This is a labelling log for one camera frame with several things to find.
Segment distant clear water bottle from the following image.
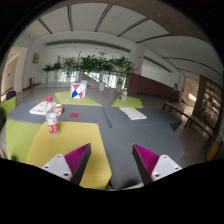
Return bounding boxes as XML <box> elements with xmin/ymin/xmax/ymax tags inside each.
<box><xmin>122</xmin><ymin>88</ymin><xmax>128</xmax><ymax>101</ymax></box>

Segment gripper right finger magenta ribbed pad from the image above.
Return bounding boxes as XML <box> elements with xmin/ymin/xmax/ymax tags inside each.
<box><xmin>131</xmin><ymin>143</ymin><xmax>183</xmax><ymax>186</ymax></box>

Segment row of potted green plants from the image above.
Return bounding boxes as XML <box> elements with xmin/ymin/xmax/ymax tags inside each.
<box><xmin>43</xmin><ymin>52</ymin><xmax>134</xmax><ymax>86</ymax></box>

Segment framed yellow wall picture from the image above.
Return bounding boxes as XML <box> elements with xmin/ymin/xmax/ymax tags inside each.
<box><xmin>32</xmin><ymin>53</ymin><xmax>40</xmax><ymax>64</ymax></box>

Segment red white patterned mug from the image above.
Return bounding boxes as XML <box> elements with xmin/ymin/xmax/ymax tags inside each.
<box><xmin>54</xmin><ymin>104</ymin><xmax>63</xmax><ymax>116</ymax></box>

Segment wooden bookshelf on right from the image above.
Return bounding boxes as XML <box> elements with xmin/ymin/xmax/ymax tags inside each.
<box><xmin>194</xmin><ymin>76</ymin><xmax>222</xmax><ymax>129</ymax></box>

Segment red fire extinguisher box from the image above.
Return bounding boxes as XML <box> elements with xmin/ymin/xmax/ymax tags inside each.
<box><xmin>29</xmin><ymin>78</ymin><xmax>34</xmax><ymax>88</ymax></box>

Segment white red blue geometric box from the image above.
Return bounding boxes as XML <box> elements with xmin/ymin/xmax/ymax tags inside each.
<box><xmin>70</xmin><ymin>83</ymin><xmax>86</xmax><ymax>99</ymax></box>

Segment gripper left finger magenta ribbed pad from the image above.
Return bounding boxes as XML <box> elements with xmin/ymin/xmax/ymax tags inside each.
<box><xmin>41</xmin><ymin>142</ymin><xmax>92</xmax><ymax>186</ymax></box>

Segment yellow white booklet on right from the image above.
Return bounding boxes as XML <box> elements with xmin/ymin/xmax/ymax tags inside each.
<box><xmin>120</xmin><ymin>107</ymin><xmax>146</xmax><ymax>120</ymax></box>

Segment person standing far right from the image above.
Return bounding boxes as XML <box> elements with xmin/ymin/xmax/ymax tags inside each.
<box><xmin>170</xmin><ymin>83</ymin><xmax>178</xmax><ymax>102</ymax></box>

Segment green chair on left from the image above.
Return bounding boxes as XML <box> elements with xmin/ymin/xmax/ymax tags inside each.
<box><xmin>0</xmin><ymin>90</ymin><xmax>17</xmax><ymax>118</ymax></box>

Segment open magazine on left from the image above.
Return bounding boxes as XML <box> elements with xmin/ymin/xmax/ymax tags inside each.
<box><xmin>30</xmin><ymin>101</ymin><xmax>55</xmax><ymax>115</ymax></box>

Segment clear water bottle red cap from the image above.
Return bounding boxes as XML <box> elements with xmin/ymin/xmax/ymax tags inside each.
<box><xmin>45</xmin><ymin>96</ymin><xmax>59</xmax><ymax>137</ymax></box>

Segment long wooden bench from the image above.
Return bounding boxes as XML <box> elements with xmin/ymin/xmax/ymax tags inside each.
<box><xmin>163</xmin><ymin>102</ymin><xmax>214</xmax><ymax>139</ymax></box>

